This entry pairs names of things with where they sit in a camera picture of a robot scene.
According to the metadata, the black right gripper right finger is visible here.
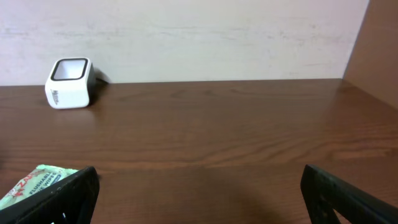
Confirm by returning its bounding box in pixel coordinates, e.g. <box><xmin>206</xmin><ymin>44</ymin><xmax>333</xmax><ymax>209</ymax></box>
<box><xmin>300</xmin><ymin>164</ymin><xmax>397</xmax><ymax>224</ymax></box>

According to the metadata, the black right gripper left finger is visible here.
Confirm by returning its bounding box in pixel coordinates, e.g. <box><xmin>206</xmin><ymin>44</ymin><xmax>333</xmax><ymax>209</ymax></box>
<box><xmin>1</xmin><ymin>167</ymin><xmax>100</xmax><ymax>224</ymax></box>

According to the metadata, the mint green wipes pack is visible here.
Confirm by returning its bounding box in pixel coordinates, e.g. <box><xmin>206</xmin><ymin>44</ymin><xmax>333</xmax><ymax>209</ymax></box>
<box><xmin>1</xmin><ymin>164</ymin><xmax>77</xmax><ymax>210</ymax></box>

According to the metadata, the white barcode scanner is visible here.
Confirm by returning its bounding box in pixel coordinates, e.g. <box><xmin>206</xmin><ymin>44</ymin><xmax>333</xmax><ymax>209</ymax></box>
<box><xmin>45</xmin><ymin>57</ymin><xmax>96</xmax><ymax>110</ymax></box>

